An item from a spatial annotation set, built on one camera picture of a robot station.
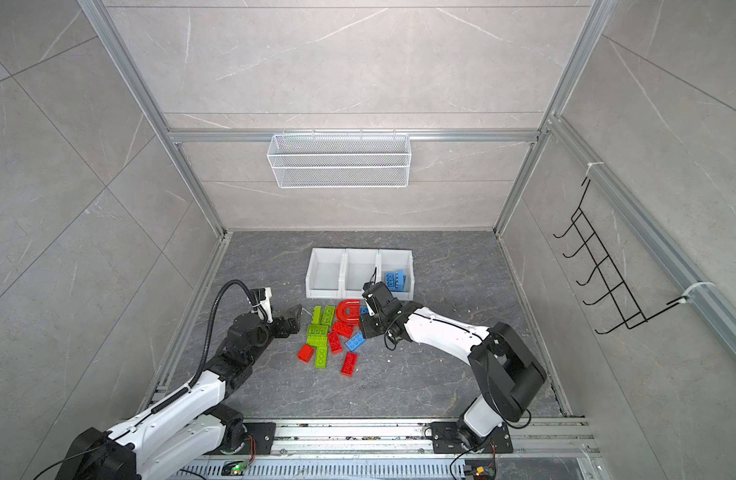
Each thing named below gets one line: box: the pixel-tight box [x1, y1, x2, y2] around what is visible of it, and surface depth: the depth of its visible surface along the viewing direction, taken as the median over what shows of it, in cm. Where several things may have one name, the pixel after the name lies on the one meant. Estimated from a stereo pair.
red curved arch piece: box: [336, 299, 361, 323], surface depth 97 cm
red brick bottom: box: [340, 352, 358, 378], surface depth 86 cm
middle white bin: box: [340, 248, 382, 299], surface depth 106 cm
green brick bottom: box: [315, 346, 327, 369], surface depth 88 cm
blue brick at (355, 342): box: [345, 332, 366, 352], surface depth 90 cm
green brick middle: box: [307, 324, 329, 335], surface depth 92 cm
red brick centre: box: [328, 332, 342, 355], surface depth 90 cm
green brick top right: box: [321, 305, 336, 326], surface depth 96 cm
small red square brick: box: [297, 344, 315, 364], surface depth 88 cm
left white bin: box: [306, 248, 345, 298], surface depth 105 cm
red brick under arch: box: [332, 321, 354, 338], surface depth 92 cm
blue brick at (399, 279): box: [395, 269, 405, 291], surface depth 103 cm
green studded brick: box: [306, 333, 328, 347], surface depth 92 cm
